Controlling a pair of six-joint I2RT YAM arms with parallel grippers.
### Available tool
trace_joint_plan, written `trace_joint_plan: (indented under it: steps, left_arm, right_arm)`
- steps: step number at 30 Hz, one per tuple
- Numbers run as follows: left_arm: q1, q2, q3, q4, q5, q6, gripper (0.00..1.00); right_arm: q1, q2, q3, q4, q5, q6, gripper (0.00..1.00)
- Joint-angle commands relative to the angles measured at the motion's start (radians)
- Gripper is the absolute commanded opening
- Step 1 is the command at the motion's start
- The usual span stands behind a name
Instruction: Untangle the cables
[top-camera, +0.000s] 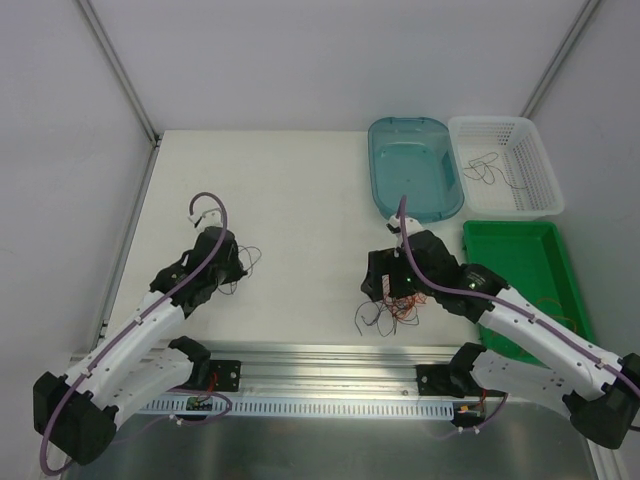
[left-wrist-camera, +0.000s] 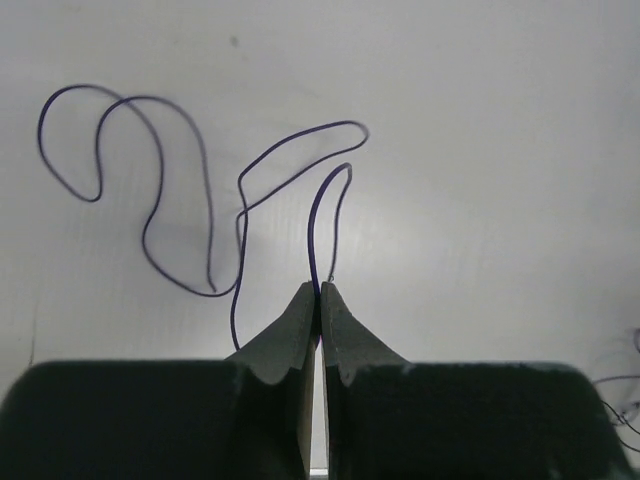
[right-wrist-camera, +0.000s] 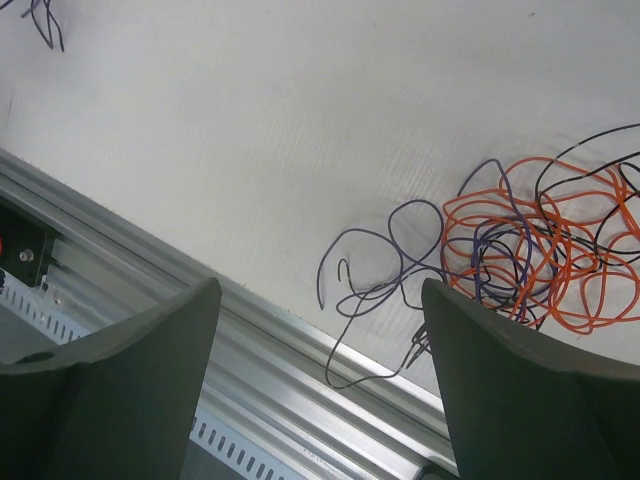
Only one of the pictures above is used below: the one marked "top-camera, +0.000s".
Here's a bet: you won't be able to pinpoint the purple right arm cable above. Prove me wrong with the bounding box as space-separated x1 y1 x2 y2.
397 194 640 431

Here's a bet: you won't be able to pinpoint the green plastic tray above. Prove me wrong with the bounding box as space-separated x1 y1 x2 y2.
463 220 595 341

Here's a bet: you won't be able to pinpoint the orange purple black wires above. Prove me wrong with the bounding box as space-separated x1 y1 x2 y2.
354 292 429 339

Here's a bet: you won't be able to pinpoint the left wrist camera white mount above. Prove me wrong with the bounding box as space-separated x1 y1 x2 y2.
188 208 223 232

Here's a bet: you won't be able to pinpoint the orange wire in green tray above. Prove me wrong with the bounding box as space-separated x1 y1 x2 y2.
487 297 581 361

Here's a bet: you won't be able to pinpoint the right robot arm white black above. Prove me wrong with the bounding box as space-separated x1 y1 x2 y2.
361 217 639 449

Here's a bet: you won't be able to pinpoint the black wire in basket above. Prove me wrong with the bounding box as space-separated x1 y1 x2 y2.
462 152 529 191

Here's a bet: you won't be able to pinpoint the aluminium frame post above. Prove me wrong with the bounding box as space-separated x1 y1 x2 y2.
74 0 161 146
520 0 605 119

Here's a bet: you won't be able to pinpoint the teal transparent plastic bin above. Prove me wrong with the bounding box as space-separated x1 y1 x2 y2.
367 117 464 223

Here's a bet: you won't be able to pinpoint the right aluminium frame post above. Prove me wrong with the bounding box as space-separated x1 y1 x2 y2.
520 0 605 119

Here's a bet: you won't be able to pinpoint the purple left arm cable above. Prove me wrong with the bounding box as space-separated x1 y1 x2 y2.
39 192 230 476

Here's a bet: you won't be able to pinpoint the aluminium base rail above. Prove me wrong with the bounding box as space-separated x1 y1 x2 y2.
62 342 604 401

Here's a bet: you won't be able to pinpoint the dark thin wire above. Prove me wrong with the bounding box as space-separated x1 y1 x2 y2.
217 244 264 296

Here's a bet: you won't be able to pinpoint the white perforated plastic basket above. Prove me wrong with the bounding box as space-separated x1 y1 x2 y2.
448 116 565 221

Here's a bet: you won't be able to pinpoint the left aluminium frame post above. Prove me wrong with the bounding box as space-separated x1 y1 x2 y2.
74 0 161 146

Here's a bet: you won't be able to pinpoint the white slotted cable duct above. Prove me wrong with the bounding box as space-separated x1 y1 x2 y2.
139 395 454 421

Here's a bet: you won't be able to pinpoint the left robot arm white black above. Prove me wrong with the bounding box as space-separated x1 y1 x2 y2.
32 226 247 476

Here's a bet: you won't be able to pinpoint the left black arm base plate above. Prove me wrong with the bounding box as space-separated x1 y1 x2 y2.
186 359 242 392

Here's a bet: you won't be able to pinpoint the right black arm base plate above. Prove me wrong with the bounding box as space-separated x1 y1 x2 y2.
414 364 505 399

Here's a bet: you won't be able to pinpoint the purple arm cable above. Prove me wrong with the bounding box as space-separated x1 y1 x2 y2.
39 192 230 476
397 194 640 431

